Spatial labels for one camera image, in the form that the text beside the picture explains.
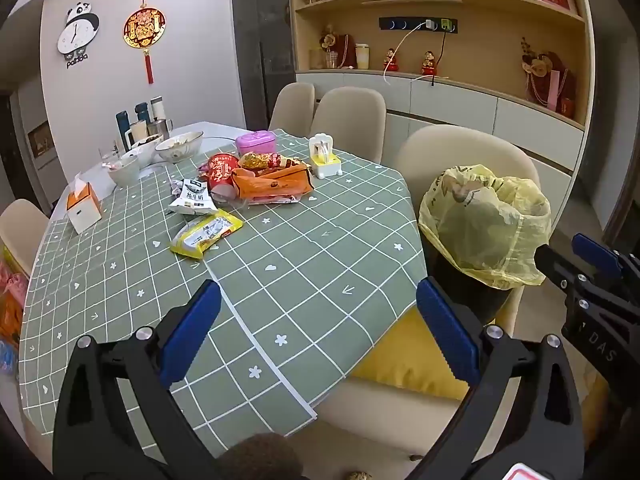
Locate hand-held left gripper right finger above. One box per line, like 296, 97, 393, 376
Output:
415, 276, 585, 480

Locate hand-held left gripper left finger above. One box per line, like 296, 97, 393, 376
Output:
52, 279, 223, 480

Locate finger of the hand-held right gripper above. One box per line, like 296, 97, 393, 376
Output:
535, 244, 593, 306
572, 233, 640, 286

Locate black trash bin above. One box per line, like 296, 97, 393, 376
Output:
425, 240, 513, 323

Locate yellow plastic trash bag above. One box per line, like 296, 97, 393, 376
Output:
419, 163, 552, 290

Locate yellow snack packet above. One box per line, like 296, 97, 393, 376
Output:
170, 208, 244, 261

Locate white and black snack packet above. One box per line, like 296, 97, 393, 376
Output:
166, 178, 220, 216

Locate red instant noodle cup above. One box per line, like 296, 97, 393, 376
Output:
207, 153, 242, 196

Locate orange snack packet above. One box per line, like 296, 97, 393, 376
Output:
231, 162, 315, 206

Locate golden red snack packet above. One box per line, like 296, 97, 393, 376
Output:
239, 152, 281, 170

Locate yellow seat cushion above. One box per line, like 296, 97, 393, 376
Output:
350, 307, 471, 401

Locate beige dining chair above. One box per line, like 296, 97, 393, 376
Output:
320, 125, 541, 456
310, 86, 387, 163
268, 82, 316, 133
0, 199, 51, 273

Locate green checked tablecloth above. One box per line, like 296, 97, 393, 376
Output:
17, 129, 428, 456

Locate orange and white tissue box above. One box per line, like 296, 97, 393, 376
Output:
66, 172, 103, 235

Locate small white bowl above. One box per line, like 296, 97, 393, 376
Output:
106, 154, 141, 186

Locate large patterned bowl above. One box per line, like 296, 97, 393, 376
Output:
155, 131, 205, 163

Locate colourful printed bags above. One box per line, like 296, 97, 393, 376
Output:
0, 245, 31, 376

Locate large dark red bouquet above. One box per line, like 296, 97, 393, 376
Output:
520, 37, 576, 111

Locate bowl with dark food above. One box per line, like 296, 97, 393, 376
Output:
132, 134, 165, 167

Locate pink tin box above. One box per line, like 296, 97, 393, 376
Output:
235, 130, 277, 157

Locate white jug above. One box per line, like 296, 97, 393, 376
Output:
124, 121, 148, 150

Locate white and yellow toothpick dispenser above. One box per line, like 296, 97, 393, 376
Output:
308, 133, 343, 179

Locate dark blue thermos bottle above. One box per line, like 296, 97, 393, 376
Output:
116, 111, 132, 151

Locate small framed picture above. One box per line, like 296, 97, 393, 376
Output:
27, 122, 56, 158

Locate black power strip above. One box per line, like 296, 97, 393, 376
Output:
378, 16, 458, 32

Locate dark glass cabinet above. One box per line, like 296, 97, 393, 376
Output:
231, 0, 296, 131

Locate glass cups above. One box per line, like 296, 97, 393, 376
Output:
309, 49, 341, 70

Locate wooden wall shelf cabinet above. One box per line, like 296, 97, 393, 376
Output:
287, 0, 596, 201

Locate black cable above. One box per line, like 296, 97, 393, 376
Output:
430, 30, 451, 88

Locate white charging cable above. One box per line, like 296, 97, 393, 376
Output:
382, 22, 436, 93

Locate red round wall ornament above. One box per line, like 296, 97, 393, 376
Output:
123, 0, 167, 85

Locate panda wall clock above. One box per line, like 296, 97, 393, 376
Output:
56, 1, 101, 69

